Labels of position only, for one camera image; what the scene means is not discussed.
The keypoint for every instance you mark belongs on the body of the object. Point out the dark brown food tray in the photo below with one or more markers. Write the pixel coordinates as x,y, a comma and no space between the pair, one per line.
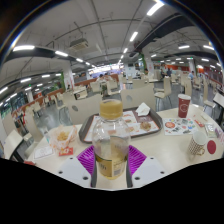
85,128

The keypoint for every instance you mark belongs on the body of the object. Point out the colourful sticker sheet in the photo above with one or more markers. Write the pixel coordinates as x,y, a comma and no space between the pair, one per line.
180,126

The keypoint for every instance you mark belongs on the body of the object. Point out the white paper receipt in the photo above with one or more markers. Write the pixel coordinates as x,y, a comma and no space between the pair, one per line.
43,152

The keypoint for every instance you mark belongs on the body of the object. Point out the flat round red coaster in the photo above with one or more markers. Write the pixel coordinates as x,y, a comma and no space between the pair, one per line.
211,147

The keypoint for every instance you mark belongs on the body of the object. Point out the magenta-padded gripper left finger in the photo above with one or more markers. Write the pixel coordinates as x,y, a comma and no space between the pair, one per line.
73,170

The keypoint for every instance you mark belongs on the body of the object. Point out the small red snack packet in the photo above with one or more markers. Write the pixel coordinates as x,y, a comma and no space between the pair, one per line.
66,151

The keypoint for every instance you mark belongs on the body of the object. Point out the beige wooden chair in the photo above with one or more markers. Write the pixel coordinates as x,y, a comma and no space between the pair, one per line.
165,90
138,96
86,108

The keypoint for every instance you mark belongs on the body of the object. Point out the white paper napkin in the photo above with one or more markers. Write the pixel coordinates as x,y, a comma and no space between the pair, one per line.
143,110

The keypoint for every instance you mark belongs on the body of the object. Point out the group of beige chairs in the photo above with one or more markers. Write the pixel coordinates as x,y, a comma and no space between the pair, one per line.
96,87

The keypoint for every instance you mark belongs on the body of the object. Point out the beige side table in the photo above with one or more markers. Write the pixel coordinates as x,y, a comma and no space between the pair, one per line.
219,100
12,143

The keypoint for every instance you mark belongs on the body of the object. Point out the clear bottle with yellow cap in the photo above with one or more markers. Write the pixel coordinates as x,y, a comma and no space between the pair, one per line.
111,140

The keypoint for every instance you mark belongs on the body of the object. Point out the ceiling air conditioner unit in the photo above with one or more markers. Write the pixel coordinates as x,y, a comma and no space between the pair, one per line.
79,44

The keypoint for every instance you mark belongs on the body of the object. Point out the white patterned mug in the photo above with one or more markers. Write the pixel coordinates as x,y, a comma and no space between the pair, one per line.
196,144

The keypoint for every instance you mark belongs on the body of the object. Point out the red paper cup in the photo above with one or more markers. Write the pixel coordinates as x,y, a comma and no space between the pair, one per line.
184,106

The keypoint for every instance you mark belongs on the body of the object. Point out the group of ceiling lights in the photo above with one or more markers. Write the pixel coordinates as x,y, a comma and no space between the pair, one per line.
23,47

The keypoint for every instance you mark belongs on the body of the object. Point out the red sauce packet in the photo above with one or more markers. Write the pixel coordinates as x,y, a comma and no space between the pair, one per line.
199,123

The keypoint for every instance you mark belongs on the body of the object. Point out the red wallet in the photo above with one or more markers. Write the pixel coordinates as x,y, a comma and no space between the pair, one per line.
29,163

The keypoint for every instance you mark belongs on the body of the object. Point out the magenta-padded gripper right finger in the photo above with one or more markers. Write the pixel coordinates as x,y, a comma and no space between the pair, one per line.
150,170

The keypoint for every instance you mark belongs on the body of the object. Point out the round fried food piece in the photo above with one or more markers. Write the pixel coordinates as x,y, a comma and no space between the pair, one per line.
145,126

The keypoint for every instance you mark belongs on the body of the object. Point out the person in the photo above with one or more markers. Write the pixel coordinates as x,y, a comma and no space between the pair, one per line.
100,78
164,73
191,75

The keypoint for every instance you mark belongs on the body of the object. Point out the printed paper tray liner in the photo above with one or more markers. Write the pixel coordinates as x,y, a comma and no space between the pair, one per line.
136,125

